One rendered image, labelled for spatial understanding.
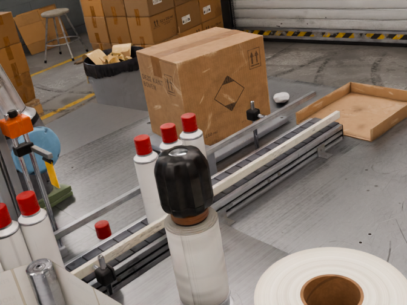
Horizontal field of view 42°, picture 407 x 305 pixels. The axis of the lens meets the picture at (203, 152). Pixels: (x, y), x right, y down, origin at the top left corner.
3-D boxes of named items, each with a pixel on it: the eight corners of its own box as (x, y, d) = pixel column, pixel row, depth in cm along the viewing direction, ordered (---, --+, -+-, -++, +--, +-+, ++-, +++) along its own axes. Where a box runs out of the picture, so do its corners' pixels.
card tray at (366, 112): (371, 142, 147) (371, 129, 145) (296, 124, 165) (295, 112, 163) (423, 104, 164) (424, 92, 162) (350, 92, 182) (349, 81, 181)
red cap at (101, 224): (110, 238, 123) (107, 226, 121) (95, 239, 123) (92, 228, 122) (112, 230, 126) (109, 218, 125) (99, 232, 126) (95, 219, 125)
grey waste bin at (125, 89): (133, 153, 364) (114, 66, 337) (92, 143, 389) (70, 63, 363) (173, 129, 393) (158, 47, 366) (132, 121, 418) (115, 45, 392)
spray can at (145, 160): (157, 230, 114) (138, 144, 105) (143, 223, 117) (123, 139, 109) (175, 219, 117) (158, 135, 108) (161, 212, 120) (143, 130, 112)
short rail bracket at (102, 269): (112, 313, 100) (97, 262, 95) (103, 306, 102) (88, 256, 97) (126, 304, 102) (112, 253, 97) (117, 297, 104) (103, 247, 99)
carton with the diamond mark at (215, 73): (191, 154, 152) (175, 63, 141) (151, 132, 171) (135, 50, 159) (271, 120, 166) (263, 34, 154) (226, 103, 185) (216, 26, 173)
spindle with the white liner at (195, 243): (206, 336, 85) (175, 172, 72) (171, 311, 91) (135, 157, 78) (244, 304, 90) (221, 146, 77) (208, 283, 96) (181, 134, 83)
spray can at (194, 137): (201, 204, 121) (186, 121, 112) (186, 197, 125) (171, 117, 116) (217, 193, 124) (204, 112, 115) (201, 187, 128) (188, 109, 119)
